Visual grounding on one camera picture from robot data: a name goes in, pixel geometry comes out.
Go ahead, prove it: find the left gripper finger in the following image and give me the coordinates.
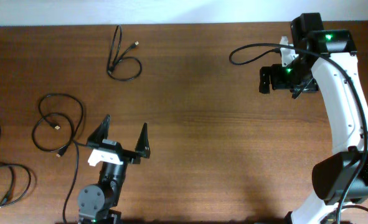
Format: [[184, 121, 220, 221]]
[[135, 123, 151, 158], [87, 114, 111, 147]]

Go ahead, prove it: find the black USB cable bundle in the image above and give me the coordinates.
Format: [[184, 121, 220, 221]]
[[106, 24, 143, 82]]

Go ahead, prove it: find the black micro USB cable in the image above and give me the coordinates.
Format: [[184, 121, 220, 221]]
[[0, 118, 32, 208]]

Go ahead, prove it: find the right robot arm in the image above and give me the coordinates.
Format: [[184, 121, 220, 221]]
[[259, 12, 368, 223]]

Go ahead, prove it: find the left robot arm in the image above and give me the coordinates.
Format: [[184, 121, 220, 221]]
[[77, 115, 151, 223]]

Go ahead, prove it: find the left camera cable black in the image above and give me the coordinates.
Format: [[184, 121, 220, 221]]
[[62, 140, 83, 224]]

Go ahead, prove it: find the camera cable black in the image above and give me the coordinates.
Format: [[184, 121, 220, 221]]
[[62, 140, 83, 224], [229, 43, 368, 223]]

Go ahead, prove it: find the right camera cable black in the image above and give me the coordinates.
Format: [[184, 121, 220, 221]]
[[229, 43, 368, 223]]

